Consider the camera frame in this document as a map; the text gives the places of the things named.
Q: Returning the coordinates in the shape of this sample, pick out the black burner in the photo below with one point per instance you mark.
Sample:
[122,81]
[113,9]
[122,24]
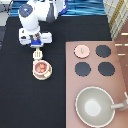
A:
[103,51]
[82,69]
[106,69]

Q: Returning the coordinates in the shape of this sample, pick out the pink pot lid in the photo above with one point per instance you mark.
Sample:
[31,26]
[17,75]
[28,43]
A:
[81,51]

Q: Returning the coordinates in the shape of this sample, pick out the black burner bottom left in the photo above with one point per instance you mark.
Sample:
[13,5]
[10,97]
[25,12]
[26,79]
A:
[82,69]

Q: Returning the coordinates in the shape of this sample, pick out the black burner bottom right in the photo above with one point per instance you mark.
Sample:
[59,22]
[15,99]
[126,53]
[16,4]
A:
[106,69]

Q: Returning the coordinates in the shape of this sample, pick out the cream slotted spatula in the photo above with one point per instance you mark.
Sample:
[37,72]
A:
[37,54]

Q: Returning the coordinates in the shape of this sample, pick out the pink strawberry toy upper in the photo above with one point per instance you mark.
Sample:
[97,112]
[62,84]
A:
[41,66]

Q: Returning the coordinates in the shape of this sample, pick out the pink strawberry toy lower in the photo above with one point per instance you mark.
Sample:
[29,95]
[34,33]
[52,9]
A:
[42,69]

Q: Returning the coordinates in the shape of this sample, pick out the black table mat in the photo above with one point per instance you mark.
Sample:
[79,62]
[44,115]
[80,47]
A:
[26,102]

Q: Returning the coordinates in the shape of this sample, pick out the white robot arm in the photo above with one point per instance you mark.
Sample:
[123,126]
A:
[34,11]

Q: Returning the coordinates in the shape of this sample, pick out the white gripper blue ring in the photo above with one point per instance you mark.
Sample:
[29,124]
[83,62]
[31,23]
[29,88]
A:
[36,40]

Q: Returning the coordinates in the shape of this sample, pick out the cream round plate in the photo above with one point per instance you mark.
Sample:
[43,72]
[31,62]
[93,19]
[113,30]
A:
[42,74]

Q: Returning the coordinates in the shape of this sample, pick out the pink toy stove board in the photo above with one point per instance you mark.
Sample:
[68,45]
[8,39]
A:
[114,84]

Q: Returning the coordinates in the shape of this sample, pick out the pink strawberry toy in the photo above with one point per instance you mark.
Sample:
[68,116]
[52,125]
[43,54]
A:
[42,69]
[41,66]

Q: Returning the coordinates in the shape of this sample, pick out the black burner top right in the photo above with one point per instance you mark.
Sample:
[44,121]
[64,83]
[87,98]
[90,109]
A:
[103,51]

